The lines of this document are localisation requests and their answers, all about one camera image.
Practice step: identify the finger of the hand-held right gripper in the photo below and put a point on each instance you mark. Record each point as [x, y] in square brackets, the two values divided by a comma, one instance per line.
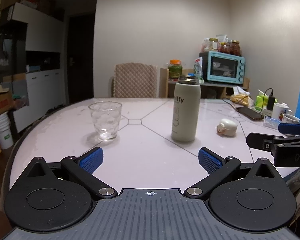
[293, 129]
[258, 141]

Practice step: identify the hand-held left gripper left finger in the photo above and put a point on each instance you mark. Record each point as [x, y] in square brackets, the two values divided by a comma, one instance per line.
[92, 161]

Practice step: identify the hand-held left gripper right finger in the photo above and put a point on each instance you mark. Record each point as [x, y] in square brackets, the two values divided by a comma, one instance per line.
[209, 161]

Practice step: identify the white bottle cap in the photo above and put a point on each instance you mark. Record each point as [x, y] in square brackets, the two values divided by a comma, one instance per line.
[227, 127]

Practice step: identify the clear glass cup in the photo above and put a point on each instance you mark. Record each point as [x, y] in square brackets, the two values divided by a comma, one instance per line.
[105, 120]

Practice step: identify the white insulated bottle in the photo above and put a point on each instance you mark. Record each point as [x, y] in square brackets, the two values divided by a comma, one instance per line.
[185, 110]

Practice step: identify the white mug with dark rim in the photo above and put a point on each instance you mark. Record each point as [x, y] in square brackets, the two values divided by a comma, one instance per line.
[291, 118]

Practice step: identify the clear plastic wrapper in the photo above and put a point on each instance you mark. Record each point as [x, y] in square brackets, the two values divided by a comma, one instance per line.
[272, 123]

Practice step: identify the white printed mug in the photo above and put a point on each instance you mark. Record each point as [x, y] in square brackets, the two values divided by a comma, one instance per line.
[280, 111]

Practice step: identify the black phone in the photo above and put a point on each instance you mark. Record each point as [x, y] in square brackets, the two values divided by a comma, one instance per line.
[251, 113]

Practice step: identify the black charger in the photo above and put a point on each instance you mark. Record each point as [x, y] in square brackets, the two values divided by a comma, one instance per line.
[271, 102]

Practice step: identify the green tissue pack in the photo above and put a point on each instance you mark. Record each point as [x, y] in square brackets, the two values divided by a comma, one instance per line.
[261, 100]

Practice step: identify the teal toaster oven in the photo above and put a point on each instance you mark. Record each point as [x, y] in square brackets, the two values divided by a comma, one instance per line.
[222, 67]

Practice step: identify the green and white snack bag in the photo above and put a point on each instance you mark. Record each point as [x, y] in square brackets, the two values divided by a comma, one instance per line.
[198, 71]

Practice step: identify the chair with quilted beige cover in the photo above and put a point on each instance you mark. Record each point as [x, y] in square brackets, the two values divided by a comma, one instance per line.
[136, 81]

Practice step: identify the pile of colourful clothes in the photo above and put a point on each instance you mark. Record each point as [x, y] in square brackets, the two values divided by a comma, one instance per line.
[20, 101]

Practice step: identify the stack of white buckets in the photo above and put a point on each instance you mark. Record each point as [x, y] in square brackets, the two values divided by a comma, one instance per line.
[2, 132]

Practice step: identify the white and black cabinet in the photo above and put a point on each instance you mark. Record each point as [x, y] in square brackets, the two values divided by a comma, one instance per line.
[42, 80]

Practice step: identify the red jar with gold lid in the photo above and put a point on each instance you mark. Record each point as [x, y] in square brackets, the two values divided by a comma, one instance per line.
[235, 48]
[224, 48]

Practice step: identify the green jar with orange lid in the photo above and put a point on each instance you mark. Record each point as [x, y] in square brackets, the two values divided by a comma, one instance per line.
[175, 69]

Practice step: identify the dark door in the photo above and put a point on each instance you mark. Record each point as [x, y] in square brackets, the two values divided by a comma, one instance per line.
[80, 62]

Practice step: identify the pale jar with yellow lid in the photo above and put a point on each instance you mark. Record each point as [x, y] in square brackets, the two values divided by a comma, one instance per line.
[210, 45]

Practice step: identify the cardboard box with red print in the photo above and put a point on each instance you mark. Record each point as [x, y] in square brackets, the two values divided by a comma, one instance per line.
[0, 105]

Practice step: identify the grey hanging bag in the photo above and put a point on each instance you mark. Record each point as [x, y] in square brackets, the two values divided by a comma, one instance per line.
[0, 60]

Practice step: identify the cardboard boxes atop cabinet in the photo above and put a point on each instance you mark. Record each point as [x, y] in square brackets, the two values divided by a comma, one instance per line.
[32, 2]

